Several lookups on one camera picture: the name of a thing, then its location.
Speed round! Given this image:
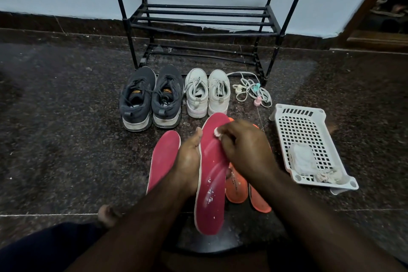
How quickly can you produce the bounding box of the person's left hand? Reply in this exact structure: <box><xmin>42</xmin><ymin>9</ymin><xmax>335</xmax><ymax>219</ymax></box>
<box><xmin>171</xmin><ymin>127</ymin><xmax>203</xmax><ymax>198</ymax></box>

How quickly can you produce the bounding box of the person's right hand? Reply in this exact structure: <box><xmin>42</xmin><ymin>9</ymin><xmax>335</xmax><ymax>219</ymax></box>
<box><xmin>217</xmin><ymin>119</ymin><xmax>278</xmax><ymax>184</ymax></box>

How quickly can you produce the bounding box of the red shoe insole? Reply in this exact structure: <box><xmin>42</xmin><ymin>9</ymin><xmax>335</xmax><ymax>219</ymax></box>
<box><xmin>146</xmin><ymin>130</ymin><xmax>181</xmax><ymax>195</ymax></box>
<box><xmin>194</xmin><ymin>112</ymin><xmax>231</xmax><ymax>236</ymax></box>

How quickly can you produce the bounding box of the person's right forearm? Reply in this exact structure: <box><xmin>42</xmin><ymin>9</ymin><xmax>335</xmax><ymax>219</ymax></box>
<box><xmin>252</xmin><ymin>169</ymin><xmax>406</xmax><ymax>272</ymax></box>

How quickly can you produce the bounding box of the person's left forearm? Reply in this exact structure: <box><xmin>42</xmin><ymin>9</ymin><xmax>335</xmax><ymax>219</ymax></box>
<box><xmin>65</xmin><ymin>177</ymin><xmax>192</xmax><ymax>272</ymax></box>

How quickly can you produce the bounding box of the white sneaker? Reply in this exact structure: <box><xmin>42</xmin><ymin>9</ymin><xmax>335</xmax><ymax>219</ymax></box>
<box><xmin>207</xmin><ymin>69</ymin><xmax>231</xmax><ymax>117</ymax></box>
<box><xmin>184</xmin><ymin>68</ymin><xmax>209</xmax><ymax>119</ymax></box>

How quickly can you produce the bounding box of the orange shoe insole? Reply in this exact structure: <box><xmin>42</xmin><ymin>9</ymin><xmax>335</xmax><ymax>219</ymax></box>
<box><xmin>248</xmin><ymin>124</ymin><xmax>272</xmax><ymax>214</ymax></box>
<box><xmin>225</xmin><ymin>118</ymin><xmax>249</xmax><ymax>204</ymax></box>

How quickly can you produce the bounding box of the dark grey sneaker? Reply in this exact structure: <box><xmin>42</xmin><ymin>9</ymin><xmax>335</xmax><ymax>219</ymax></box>
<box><xmin>119</xmin><ymin>66</ymin><xmax>157</xmax><ymax>132</ymax></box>
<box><xmin>151</xmin><ymin>64</ymin><xmax>185</xmax><ymax>129</ymax></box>

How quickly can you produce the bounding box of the bundle of white shoelaces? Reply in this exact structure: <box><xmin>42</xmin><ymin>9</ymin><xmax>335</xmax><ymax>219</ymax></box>
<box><xmin>227</xmin><ymin>72</ymin><xmax>273</xmax><ymax>108</ymax></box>

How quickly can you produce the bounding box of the white plastic perforated basket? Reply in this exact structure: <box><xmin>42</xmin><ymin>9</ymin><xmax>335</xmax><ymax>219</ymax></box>
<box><xmin>269</xmin><ymin>103</ymin><xmax>359</xmax><ymax>195</ymax></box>

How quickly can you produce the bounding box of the folded white cloth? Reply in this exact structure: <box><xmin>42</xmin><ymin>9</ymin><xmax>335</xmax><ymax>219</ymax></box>
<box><xmin>288</xmin><ymin>143</ymin><xmax>318</xmax><ymax>176</ymax></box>

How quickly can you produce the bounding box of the crumpled white rag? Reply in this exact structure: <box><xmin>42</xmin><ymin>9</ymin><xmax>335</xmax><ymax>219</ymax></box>
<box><xmin>314</xmin><ymin>168</ymin><xmax>344</xmax><ymax>185</ymax></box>

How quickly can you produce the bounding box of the person's bare foot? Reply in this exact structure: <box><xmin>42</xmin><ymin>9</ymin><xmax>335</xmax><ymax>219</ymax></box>
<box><xmin>97</xmin><ymin>204</ymin><xmax>122</xmax><ymax>230</ymax></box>

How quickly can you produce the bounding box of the black metal shoe rack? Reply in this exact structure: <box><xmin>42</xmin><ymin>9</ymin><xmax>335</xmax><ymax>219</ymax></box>
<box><xmin>107</xmin><ymin>0</ymin><xmax>317</xmax><ymax>86</ymax></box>

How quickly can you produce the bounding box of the person's dark blue trouser leg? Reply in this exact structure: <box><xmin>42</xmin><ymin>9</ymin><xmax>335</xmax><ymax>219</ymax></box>
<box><xmin>0</xmin><ymin>221</ymin><xmax>107</xmax><ymax>272</ymax></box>

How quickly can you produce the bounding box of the beige sandal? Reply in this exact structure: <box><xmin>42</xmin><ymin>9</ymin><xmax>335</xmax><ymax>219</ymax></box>
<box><xmin>370</xmin><ymin>0</ymin><xmax>408</xmax><ymax>17</ymax></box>

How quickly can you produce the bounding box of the brown wooden door frame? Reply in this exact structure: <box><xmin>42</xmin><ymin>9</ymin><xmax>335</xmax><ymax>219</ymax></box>
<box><xmin>337</xmin><ymin>0</ymin><xmax>408</xmax><ymax>53</ymax></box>

